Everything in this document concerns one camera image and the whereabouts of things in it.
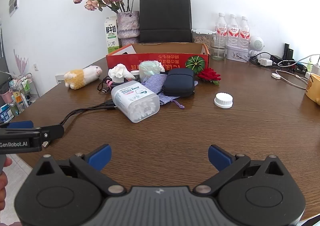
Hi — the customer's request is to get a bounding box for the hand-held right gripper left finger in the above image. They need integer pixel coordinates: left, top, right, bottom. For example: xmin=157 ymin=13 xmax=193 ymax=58
xmin=36 ymin=144 xmax=127 ymax=197

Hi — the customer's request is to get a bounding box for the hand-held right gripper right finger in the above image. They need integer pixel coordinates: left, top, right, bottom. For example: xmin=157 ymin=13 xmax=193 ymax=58
xmin=194 ymin=144 xmax=284 ymax=196

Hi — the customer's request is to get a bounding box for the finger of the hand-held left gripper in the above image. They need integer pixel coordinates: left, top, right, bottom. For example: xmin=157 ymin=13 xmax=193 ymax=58
xmin=0 ymin=124 xmax=65 ymax=140
xmin=0 ymin=121 xmax=34 ymax=130

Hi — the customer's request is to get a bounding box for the black usb cable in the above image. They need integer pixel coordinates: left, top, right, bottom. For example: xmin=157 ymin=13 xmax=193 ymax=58
xmin=42 ymin=99 xmax=117 ymax=149

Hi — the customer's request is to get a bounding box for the large white ribbed cap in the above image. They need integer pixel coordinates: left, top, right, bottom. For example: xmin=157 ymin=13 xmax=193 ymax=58
xmin=214 ymin=92 xmax=234 ymax=109

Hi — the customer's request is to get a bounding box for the yellow white plush toy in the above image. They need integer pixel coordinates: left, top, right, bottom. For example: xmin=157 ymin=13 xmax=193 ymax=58
xmin=64 ymin=65 xmax=103 ymax=90

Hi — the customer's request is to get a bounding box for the clear cotton swab box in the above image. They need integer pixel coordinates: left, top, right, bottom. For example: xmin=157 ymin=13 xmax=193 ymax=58
xmin=111 ymin=81 xmax=160 ymax=124

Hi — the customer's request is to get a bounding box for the red artificial rose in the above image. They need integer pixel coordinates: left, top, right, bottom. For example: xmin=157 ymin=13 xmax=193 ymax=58
xmin=197 ymin=68 xmax=222 ymax=85

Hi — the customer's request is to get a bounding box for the dark blue zip case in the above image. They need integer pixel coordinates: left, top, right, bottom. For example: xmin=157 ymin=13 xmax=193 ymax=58
xmin=162 ymin=68 xmax=195 ymax=97

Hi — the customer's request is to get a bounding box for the white tissue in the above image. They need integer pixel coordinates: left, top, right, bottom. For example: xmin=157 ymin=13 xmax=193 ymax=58
xmin=108 ymin=64 xmax=135 ymax=82

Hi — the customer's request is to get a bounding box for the purple cloth pouch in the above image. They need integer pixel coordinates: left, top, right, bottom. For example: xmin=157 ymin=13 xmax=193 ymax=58
xmin=141 ymin=74 xmax=199 ymax=110

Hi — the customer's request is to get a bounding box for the pale plastic bag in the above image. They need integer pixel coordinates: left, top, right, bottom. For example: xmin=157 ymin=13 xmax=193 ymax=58
xmin=138 ymin=60 xmax=165 ymax=83

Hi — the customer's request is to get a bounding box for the red cardboard box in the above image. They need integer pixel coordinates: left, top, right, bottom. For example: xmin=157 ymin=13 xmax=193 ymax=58
xmin=106 ymin=43 xmax=210 ymax=72

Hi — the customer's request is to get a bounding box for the clear seed container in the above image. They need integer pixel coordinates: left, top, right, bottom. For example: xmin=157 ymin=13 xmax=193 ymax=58
xmin=191 ymin=29 xmax=216 ymax=45

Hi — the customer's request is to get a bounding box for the person's left hand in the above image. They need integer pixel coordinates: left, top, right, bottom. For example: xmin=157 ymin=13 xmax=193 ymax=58
xmin=0 ymin=157 xmax=12 ymax=203

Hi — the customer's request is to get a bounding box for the white tin box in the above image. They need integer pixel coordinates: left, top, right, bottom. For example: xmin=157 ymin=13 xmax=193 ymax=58
xmin=226 ymin=46 xmax=250 ymax=62

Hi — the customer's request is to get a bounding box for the clear glass jar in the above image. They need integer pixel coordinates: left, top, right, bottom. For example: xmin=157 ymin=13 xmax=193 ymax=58
xmin=210 ymin=33 xmax=228 ymax=61

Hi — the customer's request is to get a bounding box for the white milk carton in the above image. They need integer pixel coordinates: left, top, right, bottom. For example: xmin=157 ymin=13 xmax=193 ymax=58
xmin=104 ymin=16 xmax=120 ymax=54

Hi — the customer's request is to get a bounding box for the yellow mug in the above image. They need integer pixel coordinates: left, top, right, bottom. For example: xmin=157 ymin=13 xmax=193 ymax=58
xmin=304 ymin=73 xmax=320 ymax=106

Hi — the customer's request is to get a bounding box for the white round speaker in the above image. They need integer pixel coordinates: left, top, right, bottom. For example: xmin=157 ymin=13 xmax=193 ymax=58
xmin=249 ymin=36 xmax=265 ymax=57

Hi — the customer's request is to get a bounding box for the water bottle with red label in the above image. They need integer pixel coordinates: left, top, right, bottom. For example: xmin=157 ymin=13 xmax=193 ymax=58
xmin=215 ymin=13 xmax=228 ymax=47
xmin=227 ymin=14 xmax=240 ymax=47
xmin=239 ymin=16 xmax=251 ymax=46

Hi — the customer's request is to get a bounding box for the black upright device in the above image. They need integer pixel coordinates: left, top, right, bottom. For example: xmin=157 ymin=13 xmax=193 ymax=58
xmin=284 ymin=43 xmax=295 ymax=60

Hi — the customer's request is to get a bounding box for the purple stone vase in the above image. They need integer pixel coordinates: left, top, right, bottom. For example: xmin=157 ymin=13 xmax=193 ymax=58
xmin=116 ymin=11 xmax=140 ymax=47

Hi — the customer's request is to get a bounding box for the black paper bag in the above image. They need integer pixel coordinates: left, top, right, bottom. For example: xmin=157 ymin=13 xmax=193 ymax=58
xmin=139 ymin=0 xmax=192 ymax=43

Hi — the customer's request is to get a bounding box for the wire storage rack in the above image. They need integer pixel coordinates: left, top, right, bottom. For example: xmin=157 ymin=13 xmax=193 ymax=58
xmin=0 ymin=73 xmax=40 ymax=122

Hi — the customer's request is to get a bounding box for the white cable with round puck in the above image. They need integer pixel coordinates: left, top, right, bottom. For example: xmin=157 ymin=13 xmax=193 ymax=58
xmin=271 ymin=69 xmax=310 ymax=90

